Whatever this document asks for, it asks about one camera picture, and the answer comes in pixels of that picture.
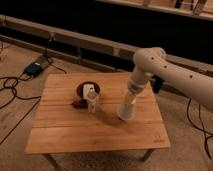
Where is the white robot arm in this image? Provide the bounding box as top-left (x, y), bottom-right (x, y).
top-left (128, 47), bottom-right (213, 112)

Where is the white box on plate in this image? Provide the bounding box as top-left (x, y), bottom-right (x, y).
top-left (83, 84), bottom-right (95, 99)

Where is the small brown object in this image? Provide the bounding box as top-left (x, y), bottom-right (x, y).
top-left (72, 99), bottom-right (88, 109)

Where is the dark red round plate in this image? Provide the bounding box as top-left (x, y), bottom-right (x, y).
top-left (76, 81), bottom-right (100, 98)

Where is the wooden slatted table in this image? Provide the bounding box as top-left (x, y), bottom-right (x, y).
top-left (24, 72), bottom-right (172, 171)

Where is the black power adapter box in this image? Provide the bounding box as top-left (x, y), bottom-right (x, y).
top-left (24, 63), bottom-right (42, 76)

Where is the black cable right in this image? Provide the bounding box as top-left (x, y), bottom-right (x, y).
top-left (186, 98), bottom-right (213, 161)

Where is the black floor cable left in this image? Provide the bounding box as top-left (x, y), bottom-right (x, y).
top-left (0, 75), bottom-right (42, 145)

